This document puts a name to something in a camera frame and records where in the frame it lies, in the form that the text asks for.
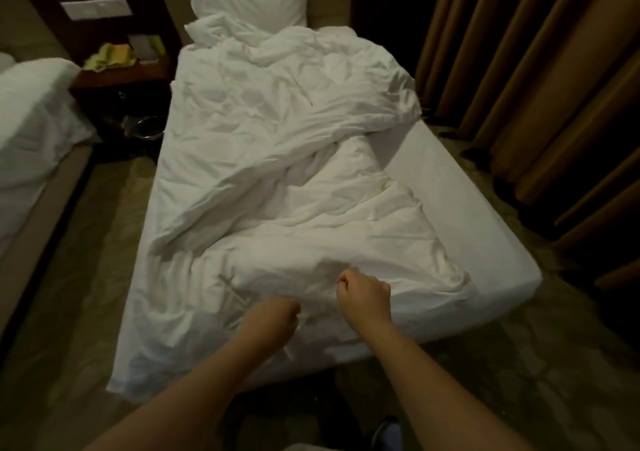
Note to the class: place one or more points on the person's left hand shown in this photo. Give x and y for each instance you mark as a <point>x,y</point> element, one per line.
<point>268,328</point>

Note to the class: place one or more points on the person's right hand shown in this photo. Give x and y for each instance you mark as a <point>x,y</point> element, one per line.
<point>365,304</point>

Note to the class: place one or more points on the white bed sheet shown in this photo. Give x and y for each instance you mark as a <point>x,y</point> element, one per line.
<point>470,235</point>
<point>35,115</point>

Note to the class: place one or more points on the white duvet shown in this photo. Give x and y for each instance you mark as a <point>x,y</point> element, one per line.
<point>280,165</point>

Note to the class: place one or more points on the person's left forearm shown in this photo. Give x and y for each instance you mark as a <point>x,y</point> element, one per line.
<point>180,406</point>

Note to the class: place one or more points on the person's right forearm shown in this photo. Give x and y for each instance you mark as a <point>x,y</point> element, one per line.
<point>440,396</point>

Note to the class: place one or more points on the person's white shoe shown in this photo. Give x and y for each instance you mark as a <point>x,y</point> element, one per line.
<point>388,434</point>

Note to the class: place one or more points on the black trash bin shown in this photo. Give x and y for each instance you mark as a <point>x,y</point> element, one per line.
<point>142,127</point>

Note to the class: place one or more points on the brown curtain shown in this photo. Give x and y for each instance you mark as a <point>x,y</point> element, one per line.
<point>540,85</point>

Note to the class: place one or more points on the reddish wooden nightstand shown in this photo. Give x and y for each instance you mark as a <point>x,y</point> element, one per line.
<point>120,80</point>

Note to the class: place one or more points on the dark wooden column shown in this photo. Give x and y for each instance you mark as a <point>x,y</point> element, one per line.
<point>385,5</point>

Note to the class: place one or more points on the pale green box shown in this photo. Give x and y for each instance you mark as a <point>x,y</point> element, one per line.
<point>148,45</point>

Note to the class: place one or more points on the yellow telephone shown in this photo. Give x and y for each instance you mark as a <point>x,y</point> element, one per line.
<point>110,57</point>

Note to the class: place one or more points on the white switch panel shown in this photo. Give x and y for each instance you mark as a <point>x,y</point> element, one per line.
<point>95,8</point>

